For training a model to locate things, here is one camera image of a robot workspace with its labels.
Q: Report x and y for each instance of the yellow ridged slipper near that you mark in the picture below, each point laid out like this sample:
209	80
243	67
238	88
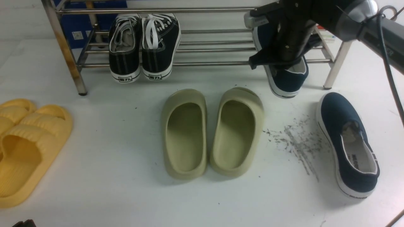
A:
29	149

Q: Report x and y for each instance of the olive green slipper left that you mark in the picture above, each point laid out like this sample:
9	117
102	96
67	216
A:
183	126

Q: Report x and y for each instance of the olive green slipper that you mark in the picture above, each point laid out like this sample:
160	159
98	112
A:
239	127
183	126

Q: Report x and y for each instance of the black canvas sneaker left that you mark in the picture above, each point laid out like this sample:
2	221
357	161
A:
125	36

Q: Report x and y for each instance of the black canvas sneaker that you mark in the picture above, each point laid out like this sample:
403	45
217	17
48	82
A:
161	38
125	36

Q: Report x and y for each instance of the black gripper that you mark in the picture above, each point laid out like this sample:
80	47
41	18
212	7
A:
291	41

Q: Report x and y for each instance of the yellow ridged slipper far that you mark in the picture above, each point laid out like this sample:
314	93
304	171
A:
13	111

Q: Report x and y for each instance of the black canvas sneaker right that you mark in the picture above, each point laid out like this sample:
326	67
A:
161	38

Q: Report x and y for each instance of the navy slip-on shoe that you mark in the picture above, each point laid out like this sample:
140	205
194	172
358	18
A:
284	83
356	166

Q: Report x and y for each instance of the yellow ridged slipper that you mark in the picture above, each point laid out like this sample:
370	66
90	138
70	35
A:
29	149
13	111

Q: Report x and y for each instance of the olive green slipper right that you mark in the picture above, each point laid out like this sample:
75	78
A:
239	127

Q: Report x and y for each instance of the stainless steel shoe rack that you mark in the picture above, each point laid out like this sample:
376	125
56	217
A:
55	13

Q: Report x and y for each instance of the white printed poster board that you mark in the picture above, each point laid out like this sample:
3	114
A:
326	35

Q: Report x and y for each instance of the black object bottom corner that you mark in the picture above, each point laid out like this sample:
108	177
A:
27	223

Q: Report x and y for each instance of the blue box behind rack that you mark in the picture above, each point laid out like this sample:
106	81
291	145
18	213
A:
78	27

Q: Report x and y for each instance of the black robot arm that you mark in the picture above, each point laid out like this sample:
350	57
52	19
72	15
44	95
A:
348	20

